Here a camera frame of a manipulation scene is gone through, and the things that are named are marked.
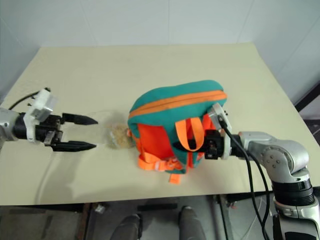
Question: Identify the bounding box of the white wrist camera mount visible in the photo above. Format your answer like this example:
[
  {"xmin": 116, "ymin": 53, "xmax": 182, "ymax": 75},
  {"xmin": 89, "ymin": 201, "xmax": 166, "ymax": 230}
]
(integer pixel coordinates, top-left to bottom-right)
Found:
[
  {"xmin": 207, "ymin": 102, "xmax": 232, "ymax": 161},
  {"xmin": 25, "ymin": 88, "xmax": 59, "ymax": 144}
]

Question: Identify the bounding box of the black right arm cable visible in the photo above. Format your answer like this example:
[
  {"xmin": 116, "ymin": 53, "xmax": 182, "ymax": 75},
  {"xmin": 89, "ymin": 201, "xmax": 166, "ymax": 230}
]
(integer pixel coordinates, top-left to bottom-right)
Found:
[
  {"xmin": 231, "ymin": 136, "xmax": 272, "ymax": 226},
  {"xmin": 217, "ymin": 115, "xmax": 271, "ymax": 240}
]

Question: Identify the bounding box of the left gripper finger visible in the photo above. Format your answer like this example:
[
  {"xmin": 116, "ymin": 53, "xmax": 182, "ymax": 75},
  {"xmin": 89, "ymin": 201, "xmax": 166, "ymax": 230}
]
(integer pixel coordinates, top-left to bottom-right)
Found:
[
  {"xmin": 62, "ymin": 113, "xmax": 99, "ymax": 126},
  {"xmin": 50, "ymin": 140, "xmax": 97, "ymax": 153}
]

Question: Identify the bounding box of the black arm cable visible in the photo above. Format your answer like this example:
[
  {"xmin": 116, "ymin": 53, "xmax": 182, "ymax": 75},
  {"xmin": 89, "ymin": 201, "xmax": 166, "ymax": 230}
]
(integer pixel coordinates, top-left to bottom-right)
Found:
[
  {"xmin": 217, "ymin": 115, "xmax": 271, "ymax": 240},
  {"xmin": 8, "ymin": 87, "xmax": 51, "ymax": 111},
  {"xmin": 231, "ymin": 136, "xmax": 272, "ymax": 226}
]

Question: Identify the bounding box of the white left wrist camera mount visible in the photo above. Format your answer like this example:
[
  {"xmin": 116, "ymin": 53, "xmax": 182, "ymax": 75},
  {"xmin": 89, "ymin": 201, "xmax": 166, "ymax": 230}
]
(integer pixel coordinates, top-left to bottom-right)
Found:
[{"xmin": 25, "ymin": 88, "xmax": 59, "ymax": 144}]

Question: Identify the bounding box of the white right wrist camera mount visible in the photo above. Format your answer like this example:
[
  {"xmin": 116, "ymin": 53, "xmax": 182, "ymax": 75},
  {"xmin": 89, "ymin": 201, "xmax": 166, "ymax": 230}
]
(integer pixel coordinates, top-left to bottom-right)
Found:
[{"xmin": 207, "ymin": 102, "xmax": 232, "ymax": 161}]

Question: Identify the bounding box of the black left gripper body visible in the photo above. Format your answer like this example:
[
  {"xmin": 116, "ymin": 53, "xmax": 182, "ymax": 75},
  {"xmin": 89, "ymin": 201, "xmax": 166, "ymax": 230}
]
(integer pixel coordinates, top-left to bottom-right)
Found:
[{"xmin": 34, "ymin": 114, "xmax": 65, "ymax": 148}]

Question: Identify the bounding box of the dark rounded grey shape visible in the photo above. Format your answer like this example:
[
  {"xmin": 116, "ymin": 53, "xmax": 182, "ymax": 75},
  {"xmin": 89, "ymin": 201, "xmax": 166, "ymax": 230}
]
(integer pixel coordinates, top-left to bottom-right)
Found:
[
  {"xmin": 178, "ymin": 205, "xmax": 206, "ymax": 240},
  {"xmin": 116, "ymin": 213, "xmax": 144, "ymax": 240}
]

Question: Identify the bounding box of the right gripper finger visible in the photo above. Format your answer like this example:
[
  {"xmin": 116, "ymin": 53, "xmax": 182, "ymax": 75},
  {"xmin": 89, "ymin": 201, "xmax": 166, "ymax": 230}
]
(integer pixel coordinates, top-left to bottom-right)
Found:
[{"xmin": 174, "ymin": 139, "xmax": 207, "ymax": 152}]

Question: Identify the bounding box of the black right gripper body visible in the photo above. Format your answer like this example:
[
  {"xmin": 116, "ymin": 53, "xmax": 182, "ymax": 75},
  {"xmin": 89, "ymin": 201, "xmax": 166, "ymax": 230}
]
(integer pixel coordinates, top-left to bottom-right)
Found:
[{"xmin": 203, "ymin": 129, "xmax": 225, "ymax": 160}]

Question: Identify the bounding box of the orange and teal backpack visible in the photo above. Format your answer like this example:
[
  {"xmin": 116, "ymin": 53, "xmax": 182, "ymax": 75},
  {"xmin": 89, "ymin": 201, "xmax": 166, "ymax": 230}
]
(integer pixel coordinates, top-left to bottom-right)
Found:
[{"xmin": 127, "ymin": 79, "xmax": 229, "ymax": 186}]

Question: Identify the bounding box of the tan plush toy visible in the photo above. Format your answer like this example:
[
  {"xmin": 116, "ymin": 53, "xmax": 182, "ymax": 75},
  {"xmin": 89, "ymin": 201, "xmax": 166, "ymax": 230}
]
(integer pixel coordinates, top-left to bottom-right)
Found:
[{"xmin": 103, "ymin": 111, "xmax": 135, "ymax": 151}]

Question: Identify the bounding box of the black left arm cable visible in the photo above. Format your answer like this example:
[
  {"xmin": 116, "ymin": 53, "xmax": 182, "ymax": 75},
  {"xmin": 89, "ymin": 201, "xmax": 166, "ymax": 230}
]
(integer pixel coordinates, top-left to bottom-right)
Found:
[{"xmin": 8, "ymin": 87, "xmax": 51, "ymax": 111}]

